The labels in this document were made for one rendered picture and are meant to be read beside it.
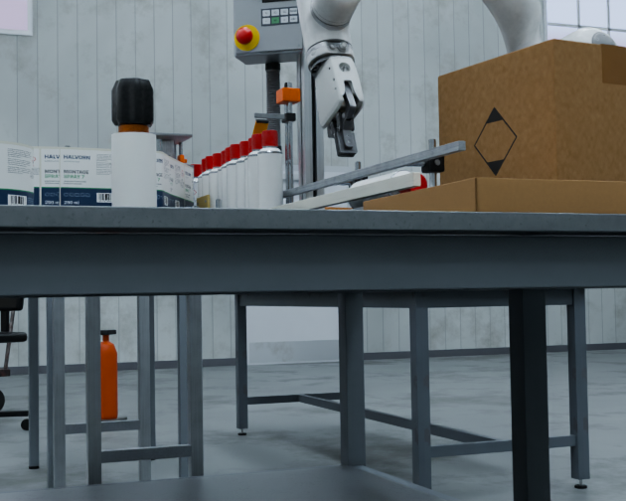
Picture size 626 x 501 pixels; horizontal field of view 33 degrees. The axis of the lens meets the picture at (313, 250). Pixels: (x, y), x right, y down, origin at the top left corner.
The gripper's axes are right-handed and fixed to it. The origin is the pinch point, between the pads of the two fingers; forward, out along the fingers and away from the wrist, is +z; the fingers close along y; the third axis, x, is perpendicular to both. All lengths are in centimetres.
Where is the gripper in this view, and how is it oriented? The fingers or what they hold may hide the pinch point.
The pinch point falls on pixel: (346, 144)
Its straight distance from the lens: 181.8
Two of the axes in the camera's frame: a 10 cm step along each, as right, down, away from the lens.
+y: -3.4, 3.9, 8.5
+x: -9.3, 0.0, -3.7
